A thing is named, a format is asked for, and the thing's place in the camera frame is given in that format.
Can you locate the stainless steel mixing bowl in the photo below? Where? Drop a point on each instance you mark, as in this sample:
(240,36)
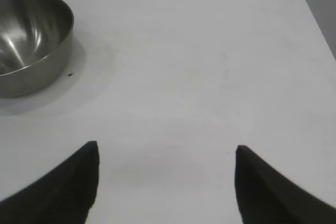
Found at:
(31,24)

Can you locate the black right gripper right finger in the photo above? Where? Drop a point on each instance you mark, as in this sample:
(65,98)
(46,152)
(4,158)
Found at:
(267,195)

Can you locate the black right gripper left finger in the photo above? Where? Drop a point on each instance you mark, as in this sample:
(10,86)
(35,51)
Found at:
(60,195)

